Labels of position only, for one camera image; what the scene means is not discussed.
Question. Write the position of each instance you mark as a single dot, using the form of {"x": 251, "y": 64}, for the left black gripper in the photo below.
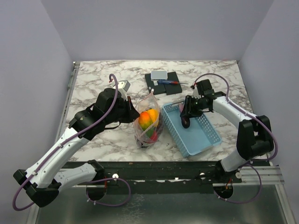
{"x": 132, "y": 114}

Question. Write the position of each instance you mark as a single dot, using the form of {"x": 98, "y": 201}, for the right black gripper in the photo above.
{"x": 189, "y": 111}

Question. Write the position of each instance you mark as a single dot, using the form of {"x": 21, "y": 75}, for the green leafy vegetable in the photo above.
{"x": 143, "y": 124}

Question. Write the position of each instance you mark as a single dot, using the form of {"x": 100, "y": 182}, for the clear pink zip top bag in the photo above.
{"x": 149, "y": 102}

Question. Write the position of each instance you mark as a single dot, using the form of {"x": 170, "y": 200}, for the blue plastic basket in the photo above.
{"x": 199, "y": 137}

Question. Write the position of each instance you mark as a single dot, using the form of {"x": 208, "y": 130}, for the yellow bell pepper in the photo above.
{"x": 152, "y": 117}

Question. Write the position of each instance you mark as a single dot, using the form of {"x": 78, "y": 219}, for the red apple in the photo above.
{"x": 154, "y": 137}

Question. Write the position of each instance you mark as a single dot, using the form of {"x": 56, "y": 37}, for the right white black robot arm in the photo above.
{"x": 253, "y": 132}

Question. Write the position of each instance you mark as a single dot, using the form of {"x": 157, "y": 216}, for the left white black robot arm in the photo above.
{"x": 44, "y": 180}

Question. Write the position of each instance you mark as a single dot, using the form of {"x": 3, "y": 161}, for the black flat box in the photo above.
{"x": 172, "y": 89}
{"x": 154, "y": 86}

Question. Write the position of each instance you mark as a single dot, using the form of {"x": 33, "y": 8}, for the blue red screwdriver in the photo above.
{"x": 169, "y": 82}

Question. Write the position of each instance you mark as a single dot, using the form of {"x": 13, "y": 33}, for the small grey white box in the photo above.
{"x": 158, "y": 75}

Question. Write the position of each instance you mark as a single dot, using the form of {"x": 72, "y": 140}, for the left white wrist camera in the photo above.
{"x": 123, "y": 86}

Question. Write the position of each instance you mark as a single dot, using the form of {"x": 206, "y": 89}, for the black mounting rail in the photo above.
{"x": 165, "y": 177}

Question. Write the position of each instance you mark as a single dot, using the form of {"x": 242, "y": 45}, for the aluminium side rail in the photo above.
{"x": 70, "y": 89}

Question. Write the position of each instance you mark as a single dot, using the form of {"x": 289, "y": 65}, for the aluminium front rail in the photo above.
{"x": 269, "y": 175}

